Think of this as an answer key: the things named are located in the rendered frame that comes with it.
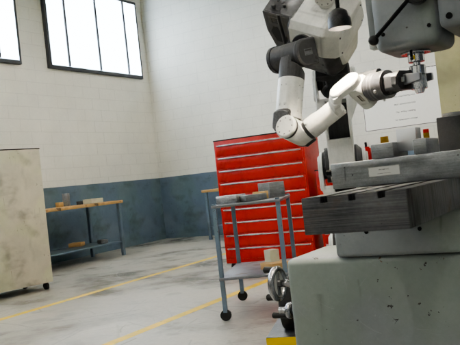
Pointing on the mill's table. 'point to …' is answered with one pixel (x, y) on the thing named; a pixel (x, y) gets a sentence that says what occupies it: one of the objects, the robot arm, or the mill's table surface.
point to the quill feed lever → (392, 20)
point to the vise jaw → (386, 150)
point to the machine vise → (400, 167)
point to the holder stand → (449, 131)
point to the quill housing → (410, 27)
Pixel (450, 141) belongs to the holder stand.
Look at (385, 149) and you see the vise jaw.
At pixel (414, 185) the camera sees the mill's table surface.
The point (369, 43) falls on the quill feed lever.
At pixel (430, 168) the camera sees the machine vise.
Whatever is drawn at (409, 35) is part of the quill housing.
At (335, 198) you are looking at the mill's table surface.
